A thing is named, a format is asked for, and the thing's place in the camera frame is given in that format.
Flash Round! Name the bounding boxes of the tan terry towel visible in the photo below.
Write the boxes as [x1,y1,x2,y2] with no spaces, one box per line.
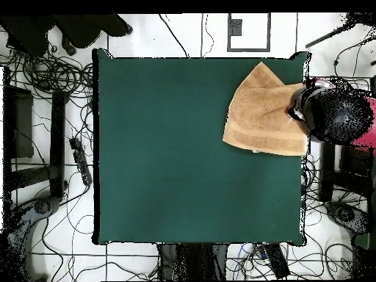
[222,61,309,156]

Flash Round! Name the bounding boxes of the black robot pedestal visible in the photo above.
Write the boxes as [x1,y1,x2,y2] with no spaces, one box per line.
[158,243,228,281]

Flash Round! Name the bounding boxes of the black tripod leg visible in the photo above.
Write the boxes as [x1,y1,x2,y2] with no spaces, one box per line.
[305,12,376,49]

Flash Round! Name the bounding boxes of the grey square frame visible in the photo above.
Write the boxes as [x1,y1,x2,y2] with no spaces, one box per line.
[226,12,272,53]

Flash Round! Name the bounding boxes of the black stand frame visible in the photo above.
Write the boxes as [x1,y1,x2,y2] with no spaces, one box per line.
[319,140,374,203]
[8,89,70,200]

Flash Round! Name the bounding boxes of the grey stand foot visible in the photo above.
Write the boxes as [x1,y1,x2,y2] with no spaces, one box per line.
[324,200,372,234]
[5,195,62,236]

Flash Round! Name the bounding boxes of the small grey box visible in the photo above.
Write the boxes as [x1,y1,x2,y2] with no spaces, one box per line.
[228,18,244,37]

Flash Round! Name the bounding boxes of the black office chair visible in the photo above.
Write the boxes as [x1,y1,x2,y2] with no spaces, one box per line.
[0,14,134,57]

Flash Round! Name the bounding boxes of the dark green table cloth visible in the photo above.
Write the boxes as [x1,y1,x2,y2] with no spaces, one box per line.
[92,48,311,246]

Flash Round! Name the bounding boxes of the black flat box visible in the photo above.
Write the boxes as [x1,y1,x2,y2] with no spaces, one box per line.
[3,84,35,159]
[340,145,376,177]

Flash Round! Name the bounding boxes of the long black power strip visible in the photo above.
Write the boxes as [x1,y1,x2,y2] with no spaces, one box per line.
[262,243,291,280]

